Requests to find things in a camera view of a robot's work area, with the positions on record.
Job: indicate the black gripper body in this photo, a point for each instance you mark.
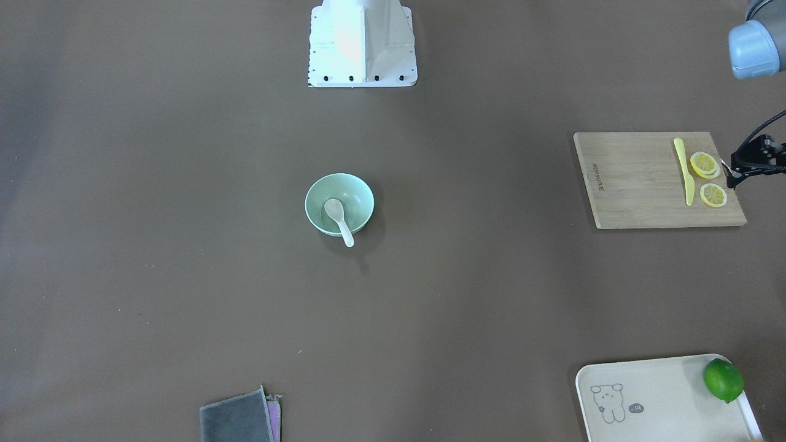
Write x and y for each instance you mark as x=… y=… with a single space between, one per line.
x=763 y=153

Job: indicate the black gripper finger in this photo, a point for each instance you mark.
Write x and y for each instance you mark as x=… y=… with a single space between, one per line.
x=734 y=179

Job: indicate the white ceramic spoon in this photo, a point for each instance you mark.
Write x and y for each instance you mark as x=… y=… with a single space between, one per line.
x=334 y=209

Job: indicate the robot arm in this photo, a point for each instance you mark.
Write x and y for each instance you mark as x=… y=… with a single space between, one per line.
x=757 y=49

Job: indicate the green ceramic bowl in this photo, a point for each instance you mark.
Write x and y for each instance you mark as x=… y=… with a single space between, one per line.
x=355 y=195

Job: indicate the lemon slice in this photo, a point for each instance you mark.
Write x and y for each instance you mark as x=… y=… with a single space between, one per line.
x=712 y=195

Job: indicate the yellow plastic knife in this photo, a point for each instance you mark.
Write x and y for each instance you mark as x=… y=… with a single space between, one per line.
x=689 y=181

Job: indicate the wooden cutting board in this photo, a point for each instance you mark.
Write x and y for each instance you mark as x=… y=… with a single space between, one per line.
x=634 y=181

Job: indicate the green lime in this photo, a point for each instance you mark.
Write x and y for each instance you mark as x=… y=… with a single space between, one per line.
x=723 y=380

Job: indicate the cream serving tray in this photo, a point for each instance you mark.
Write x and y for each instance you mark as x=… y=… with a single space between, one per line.
x=660 y=400

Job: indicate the grey folded cloth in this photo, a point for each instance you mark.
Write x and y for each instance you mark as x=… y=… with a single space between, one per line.
x=256 y=416

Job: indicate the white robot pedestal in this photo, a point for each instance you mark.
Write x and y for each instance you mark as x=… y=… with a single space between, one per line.
x=361 y=44

